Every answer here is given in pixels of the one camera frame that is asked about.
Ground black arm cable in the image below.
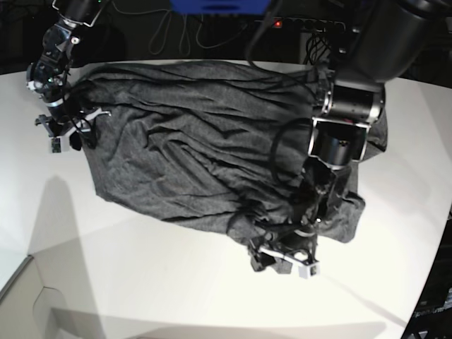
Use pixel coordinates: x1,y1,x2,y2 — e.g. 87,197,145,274
270,117,314,184

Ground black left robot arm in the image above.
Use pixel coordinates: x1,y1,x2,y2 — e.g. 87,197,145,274
247,1,451,278

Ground black power strip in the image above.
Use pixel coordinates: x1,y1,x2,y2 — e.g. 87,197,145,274
271,16,346,34

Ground blue box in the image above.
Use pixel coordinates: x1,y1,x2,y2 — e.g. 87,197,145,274
170,0,270,15

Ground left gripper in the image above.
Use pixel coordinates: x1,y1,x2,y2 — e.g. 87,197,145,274
247,227,320,279

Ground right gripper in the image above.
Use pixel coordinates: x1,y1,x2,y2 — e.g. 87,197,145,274
27,76,111,154

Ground grey t-shirt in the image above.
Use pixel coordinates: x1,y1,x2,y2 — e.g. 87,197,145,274
66,60,389,276

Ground grey cables behind table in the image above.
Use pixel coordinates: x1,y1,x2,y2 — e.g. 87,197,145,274
148,6,248,56

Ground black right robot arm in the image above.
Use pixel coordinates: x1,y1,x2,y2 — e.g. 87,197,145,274
26,1,110,153

